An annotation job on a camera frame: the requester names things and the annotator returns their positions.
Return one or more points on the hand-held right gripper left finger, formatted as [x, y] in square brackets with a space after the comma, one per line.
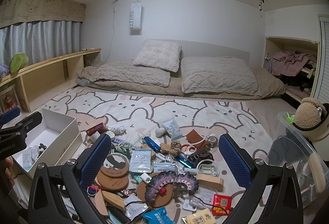
[95, 159]

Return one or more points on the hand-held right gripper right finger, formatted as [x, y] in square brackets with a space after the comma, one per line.
[234, 159]

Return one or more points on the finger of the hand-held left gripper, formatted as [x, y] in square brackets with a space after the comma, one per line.
[29, 121]
[10, 114]

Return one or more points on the white cardboard box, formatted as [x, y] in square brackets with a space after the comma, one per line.
[51, 131]

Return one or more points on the rounded wooden block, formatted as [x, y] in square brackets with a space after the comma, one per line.
[209, 182]

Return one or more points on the round cork coaster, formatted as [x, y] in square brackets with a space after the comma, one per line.
[101, 203]

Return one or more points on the clear plastic bin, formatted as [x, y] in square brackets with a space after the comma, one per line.
[290, 141]

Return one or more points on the purple crochet piece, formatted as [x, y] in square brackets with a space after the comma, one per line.
[156, 182]

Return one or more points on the person's left hand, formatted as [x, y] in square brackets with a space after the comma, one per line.
[9, 167]

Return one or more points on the brown bear figurine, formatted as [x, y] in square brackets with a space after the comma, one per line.
[9, 103]

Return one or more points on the white round holder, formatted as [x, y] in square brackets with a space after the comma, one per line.
[208, 168]

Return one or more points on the clear tape roll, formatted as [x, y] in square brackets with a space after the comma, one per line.
[213, 141]

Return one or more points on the white round tin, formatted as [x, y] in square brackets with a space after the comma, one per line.
[111, 135]

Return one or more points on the small black white toy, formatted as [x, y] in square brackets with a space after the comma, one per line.
[39, 150]

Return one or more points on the dark hair claw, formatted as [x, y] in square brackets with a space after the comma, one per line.
[203, 157]

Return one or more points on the red box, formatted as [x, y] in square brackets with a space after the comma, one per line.
[95, 128]

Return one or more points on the green plastic clips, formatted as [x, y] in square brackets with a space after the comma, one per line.
[126, 148]

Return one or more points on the thin white bangle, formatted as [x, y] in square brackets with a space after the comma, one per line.
[203, 141]

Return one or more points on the white knit scrunchie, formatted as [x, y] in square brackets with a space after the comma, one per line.
[117, 128]

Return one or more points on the wooden wedge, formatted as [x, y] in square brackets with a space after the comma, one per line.
[113, 199]

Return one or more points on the purple plush toy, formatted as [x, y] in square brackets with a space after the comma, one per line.
[4, 71]

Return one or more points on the white mask packet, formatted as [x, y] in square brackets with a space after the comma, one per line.
[140, 162]

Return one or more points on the teal tube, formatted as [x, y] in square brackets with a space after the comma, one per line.
[136, 178]

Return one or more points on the red snack packet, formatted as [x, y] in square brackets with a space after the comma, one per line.
[222, 203]

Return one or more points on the clear plastic packet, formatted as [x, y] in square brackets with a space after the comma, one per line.
[203, 194]

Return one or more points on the brown leather pouch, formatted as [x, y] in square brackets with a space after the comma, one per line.
[194, 135]

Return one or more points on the blue metallic bar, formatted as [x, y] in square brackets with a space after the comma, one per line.
[185, 161]
[151, 144]

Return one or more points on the wooden bedside shelf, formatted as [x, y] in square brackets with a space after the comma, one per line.
[46, 72]

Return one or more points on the green plush toy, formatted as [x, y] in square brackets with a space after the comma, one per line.
[18, 62]

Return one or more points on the white label packet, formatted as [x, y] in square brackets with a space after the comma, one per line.
[133, 207]

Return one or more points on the yellow packet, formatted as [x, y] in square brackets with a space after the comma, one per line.
[198, 217]

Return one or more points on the blue-label white sachet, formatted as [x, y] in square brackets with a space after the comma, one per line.
[171, 128]

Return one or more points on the oval wooden tag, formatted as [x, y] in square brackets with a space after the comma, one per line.
[165, 148]

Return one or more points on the light blue mask packet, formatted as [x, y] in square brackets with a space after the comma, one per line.
[164, 168]

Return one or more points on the green crumpled wrapper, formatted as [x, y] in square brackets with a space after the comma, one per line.
[290, 118]

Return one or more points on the bunny-print blanket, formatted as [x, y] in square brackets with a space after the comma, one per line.
[154, 108]

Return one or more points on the blue snack packet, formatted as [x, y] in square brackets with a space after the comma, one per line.
[156, 216]

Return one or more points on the grey curtain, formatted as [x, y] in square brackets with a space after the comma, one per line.
[46, 38]

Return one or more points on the wooden stick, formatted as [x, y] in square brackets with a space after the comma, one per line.
[317, 172]

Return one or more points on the beige quilted pillow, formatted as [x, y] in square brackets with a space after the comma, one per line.
[128, 74]
[218, 74]

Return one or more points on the fluffy beige plush toy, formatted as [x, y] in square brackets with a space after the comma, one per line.
[308, 113]

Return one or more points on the white round tub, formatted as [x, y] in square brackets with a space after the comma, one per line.
[318, 134]

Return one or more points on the cartoon-print beige valance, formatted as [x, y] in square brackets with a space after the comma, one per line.
[38, 9]

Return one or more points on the grey headboard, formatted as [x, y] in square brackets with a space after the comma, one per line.
[216, 50]

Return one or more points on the pile of clothes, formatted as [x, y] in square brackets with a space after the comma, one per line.
[290, 62]

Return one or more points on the fluffy beige pillow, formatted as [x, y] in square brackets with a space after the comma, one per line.
[156, 55]

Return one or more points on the white louvered door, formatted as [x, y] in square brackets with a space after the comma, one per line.
[323, 59]

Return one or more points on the white hanging bag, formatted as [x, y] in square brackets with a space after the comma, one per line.
[135, 15]

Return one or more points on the wooden wall alcove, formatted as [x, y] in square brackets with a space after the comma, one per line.
[271, 46]

